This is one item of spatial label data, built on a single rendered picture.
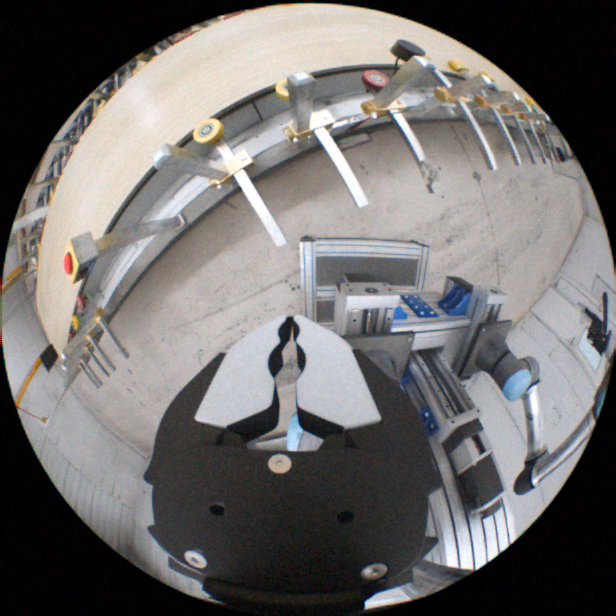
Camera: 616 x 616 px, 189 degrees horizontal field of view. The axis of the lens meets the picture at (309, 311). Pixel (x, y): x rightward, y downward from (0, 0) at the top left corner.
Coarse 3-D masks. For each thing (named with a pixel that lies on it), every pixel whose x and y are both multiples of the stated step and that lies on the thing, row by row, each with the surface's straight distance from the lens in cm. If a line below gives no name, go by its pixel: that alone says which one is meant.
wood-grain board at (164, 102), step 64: (192, 64) 91; (256, 64) 75; (320, 64) 73; (384, 64) 82; (448, 64) 112; (128, 128) 91; (192, 128) 67; (64, 192) 138; (128, 192) 77; (64, 320) 168
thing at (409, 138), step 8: (368, 88) 76; (392, 112) 71; (392, 120) 72; (400, 120) 71; (400, 128) 70; (408, 128) 71; (408, 136) 70; (408, 144) 70; (416, 144) 70; (416, 152) 69; (416, 160) 70; (432, 192) 70
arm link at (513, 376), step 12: (504, 360) 76; (516, 360) 78; (504, 372) 75; (516, 372) 74; (528, 372) 78; (504, 384) 75; (516, 384) 73; (528, 384) 81; (504, 396) 79; (516, 396) 79
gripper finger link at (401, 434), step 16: (368, 368) 9; (368, 384) 8; (384, 384) 8; (384, 400) 8; (400, 400) 8; (384, 416) 7; (400, 416) 7; (416, 416) 8; (352, 432) 7; (368, 432) 7; (384, 432) 7; (400, 432) 7; (416, 432) 7; (368, 448) 7; (384, 448) 7; (400, 448) 7; (416, 448) 7; (416, 464) 7; (432, 464) 7; (432, 480) 7
